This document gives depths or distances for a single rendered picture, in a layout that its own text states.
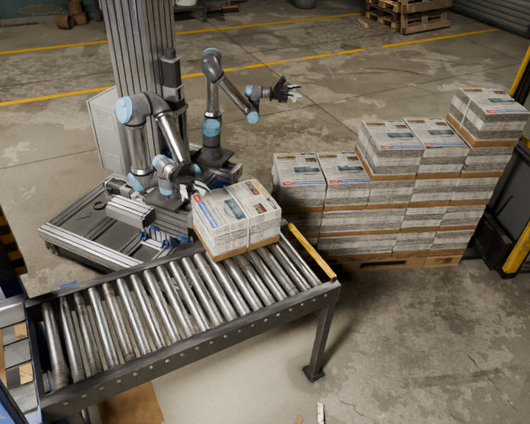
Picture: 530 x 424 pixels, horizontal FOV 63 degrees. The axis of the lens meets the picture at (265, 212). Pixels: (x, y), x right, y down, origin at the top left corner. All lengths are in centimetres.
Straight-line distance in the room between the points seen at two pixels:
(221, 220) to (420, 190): 145
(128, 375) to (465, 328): 224
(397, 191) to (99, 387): 204
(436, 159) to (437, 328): 113
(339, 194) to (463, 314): 124
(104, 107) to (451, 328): 259
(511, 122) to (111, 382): 253
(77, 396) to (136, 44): 163
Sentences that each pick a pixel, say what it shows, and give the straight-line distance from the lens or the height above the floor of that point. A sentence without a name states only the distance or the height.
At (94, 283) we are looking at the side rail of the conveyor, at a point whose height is 80.
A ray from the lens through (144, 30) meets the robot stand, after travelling 236.
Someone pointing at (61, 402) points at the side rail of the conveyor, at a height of 78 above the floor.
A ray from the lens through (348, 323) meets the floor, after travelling 304.
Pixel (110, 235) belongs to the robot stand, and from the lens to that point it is 331.
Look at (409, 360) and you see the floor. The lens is 299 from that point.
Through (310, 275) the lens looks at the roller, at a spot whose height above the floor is 80.
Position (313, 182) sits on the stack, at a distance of 271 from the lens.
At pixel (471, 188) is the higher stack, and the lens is 318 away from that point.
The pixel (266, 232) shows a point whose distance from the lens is 222.
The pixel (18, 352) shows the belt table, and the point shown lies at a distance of 207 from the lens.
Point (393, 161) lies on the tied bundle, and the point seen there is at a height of 98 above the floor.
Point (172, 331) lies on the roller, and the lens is 196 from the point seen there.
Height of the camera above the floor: 239
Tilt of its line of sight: 40 degrees down
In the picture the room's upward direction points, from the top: 4 degrees clockwise
